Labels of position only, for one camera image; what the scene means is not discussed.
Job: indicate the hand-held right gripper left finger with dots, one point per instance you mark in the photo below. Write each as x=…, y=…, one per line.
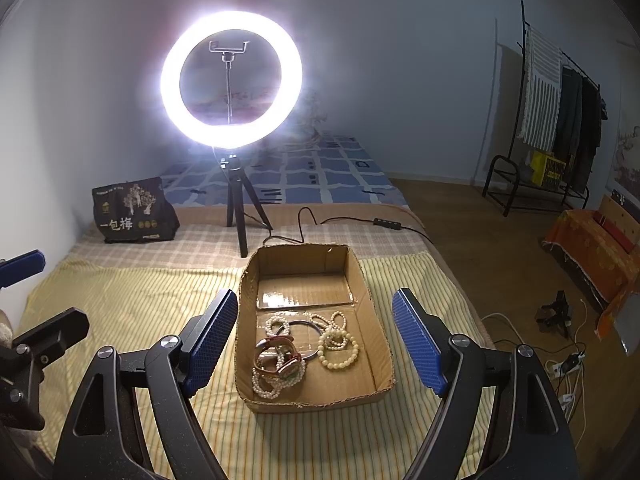
x=210, y=340

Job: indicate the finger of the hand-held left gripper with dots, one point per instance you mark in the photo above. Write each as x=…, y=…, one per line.
x=22, y=266
x=60, y=327

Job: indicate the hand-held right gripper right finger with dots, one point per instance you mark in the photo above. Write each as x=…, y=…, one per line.
x=420, y=340

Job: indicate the cardboard box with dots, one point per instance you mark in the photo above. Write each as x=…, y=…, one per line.
x=300, y=272

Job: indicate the yellow striped cloth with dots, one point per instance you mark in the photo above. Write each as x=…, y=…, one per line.
x=125, y=300

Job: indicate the silver bangle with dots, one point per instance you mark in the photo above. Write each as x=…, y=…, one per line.
x=300, y=321

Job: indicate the beige plaid blanket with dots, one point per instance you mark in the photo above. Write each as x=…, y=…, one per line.
x=210, y=247

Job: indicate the black printed snack bag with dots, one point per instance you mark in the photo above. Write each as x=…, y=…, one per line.
x=135, y=210

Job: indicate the black floor object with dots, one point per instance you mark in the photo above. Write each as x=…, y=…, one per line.
x=552, y=312

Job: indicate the white power strip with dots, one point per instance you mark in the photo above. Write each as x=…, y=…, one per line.
x=555, y=369

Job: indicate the black tripod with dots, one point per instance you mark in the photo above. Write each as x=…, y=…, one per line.
x=235, y=195

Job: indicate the orange covered bench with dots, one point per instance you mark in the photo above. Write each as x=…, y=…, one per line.
x=590, y=255

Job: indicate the blue patterned bedsheet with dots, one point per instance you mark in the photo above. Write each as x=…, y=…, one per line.
x=325, y=170

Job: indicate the black metal clothes rack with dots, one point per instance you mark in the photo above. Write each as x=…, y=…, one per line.
x=500, y=156

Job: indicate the grey panel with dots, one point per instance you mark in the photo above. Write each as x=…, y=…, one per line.
x=630, y=327

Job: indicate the yellow box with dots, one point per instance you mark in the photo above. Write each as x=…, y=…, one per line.
x=545, y=170

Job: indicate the brown cardboard board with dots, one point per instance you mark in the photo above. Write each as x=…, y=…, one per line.
x=622, y=220

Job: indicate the black hanging garment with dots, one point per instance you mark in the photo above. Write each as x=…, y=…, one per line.
x=590, y=135

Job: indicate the grey hanging garment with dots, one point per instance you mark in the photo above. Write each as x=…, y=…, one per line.
x=567, y=110

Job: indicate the white striped hanging towel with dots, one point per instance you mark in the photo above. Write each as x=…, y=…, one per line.
x=540, y=90

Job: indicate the phone holder clamp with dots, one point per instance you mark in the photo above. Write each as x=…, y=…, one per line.
x=228, y=47

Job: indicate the wall picture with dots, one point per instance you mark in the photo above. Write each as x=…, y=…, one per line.
x=627, y=160

